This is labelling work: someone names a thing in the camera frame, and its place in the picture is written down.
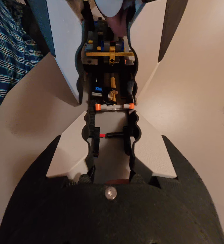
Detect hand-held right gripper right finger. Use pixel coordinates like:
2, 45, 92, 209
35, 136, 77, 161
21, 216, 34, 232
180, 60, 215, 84
128, 111, 177, 182

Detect black lego technic assembly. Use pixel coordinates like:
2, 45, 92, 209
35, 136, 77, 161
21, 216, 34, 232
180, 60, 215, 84
83, 17, 139, 158

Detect person's left hand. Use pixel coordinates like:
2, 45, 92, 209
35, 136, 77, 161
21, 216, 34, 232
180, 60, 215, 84
106, 8, 128, 38

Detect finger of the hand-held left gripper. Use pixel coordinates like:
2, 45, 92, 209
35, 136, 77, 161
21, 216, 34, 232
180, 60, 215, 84
28, 0, 86, 107
126, 0, 189, 105

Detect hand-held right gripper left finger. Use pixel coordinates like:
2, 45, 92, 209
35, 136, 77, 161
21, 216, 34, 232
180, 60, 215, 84
46, 111, 95, 182

